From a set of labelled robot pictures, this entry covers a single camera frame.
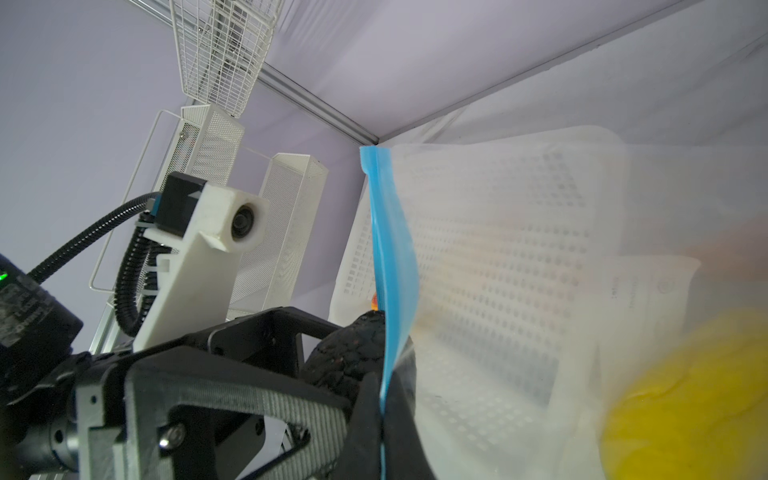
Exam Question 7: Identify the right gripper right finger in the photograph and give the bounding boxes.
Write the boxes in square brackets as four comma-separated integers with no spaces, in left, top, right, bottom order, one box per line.
[381,372,436,480]

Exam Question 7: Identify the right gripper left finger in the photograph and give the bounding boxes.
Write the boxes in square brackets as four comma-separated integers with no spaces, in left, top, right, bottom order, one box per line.
[331,373,382,480]

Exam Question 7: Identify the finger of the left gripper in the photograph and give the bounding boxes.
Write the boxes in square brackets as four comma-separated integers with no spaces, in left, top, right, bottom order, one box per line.
[183,307,339,375]

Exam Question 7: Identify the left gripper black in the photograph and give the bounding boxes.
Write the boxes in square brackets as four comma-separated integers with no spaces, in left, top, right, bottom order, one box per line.
[1,346,350,479]

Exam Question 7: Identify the clear zip top bag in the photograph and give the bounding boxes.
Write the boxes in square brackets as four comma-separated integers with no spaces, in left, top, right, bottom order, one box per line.
[360,130,767,479]

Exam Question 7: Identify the black round food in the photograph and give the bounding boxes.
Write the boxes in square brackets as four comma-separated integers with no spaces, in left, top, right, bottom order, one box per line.
[298,310,386,415]

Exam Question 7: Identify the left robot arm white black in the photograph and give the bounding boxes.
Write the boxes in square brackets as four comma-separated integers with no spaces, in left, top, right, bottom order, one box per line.
[1,260,352,479]

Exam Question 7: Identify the upper white mesh shelf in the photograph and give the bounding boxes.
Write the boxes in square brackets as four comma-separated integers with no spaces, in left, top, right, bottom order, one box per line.
[89,104,244,294]

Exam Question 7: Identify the white plastic perforated basket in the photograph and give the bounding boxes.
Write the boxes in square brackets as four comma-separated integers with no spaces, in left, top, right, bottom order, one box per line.
[330,126,626,479]

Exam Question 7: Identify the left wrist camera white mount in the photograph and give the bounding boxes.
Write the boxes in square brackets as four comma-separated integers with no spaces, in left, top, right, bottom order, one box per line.
[133,185,269,352]

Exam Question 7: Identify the white wire wall basket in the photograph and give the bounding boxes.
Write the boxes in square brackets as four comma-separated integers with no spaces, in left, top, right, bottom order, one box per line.
[169,0,283,119]

